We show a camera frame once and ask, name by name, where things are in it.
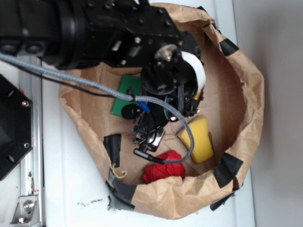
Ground green rectangular block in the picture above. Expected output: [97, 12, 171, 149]
[110, 74, 143, 117]

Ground brown paper bag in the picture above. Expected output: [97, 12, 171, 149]
[59, 3, 265, 219]

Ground white ribbon cable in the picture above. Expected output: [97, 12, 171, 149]
[180, 51, 206, 93]

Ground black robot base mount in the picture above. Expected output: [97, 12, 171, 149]
[0, 75, 32, 180]

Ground yellow sponge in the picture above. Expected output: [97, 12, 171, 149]
[188, 115, 214, 164]

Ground red crumpled paper ball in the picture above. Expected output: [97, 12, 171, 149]
[143, 150, 186, 183]

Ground grey braided cable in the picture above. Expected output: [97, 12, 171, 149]
[0, 52, 196, 164]

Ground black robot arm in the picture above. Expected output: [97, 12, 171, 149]
[0, 0, 205, 117]

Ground metal corner bracket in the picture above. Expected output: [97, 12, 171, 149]
[9, 195, 40, 227]

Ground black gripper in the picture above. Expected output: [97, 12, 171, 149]
[85, 0, 204, 117]

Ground aluminium extrusion rail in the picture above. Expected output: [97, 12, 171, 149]
[18, 71, 45, 227]

